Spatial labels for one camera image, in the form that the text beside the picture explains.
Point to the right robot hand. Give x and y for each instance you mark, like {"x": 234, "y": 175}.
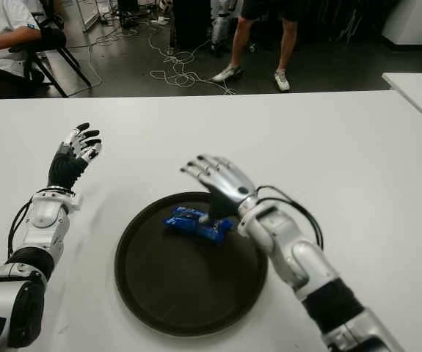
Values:
{"x": 229, "y": 183}

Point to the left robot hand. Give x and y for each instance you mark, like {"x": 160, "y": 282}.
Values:
{"x": 64, "y": 168}

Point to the blue Oreo packet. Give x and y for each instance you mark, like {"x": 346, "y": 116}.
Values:
{"x": 185, "y": 220}

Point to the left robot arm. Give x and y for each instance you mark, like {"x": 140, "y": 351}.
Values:
{"x": 43, "y": 216}

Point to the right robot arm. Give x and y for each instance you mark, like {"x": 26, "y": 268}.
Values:
{"x": 291, "y": 253}

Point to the dark round tray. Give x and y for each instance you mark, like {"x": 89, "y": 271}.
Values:
{"x": 181, "y": 278}

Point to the black folding chair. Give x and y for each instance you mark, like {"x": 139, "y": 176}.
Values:
{"x": 53, "y": 40}

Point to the person in dark clothes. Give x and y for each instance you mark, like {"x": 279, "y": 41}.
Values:
{"x": 241, "y": 36}

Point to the seated person in white shirt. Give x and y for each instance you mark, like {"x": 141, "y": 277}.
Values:
{"x": 1, "y": 33}

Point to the white humanoid robot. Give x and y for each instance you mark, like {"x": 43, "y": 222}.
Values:
{"x": 221, "y": 25}

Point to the black cabinet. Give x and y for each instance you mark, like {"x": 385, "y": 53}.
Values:
{"x": 192, "y": 22}

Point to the white power strip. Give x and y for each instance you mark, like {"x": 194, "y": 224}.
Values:
{"x": 161, "y": 20}

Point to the white side table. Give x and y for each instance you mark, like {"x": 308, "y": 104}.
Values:
{"x": 421, "y": 93}

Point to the white curved cabinet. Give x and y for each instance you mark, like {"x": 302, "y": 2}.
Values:
{"x": 412, "y": 22}

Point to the white frame panel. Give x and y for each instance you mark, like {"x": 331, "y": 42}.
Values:
{"x": 90, "y": 14}

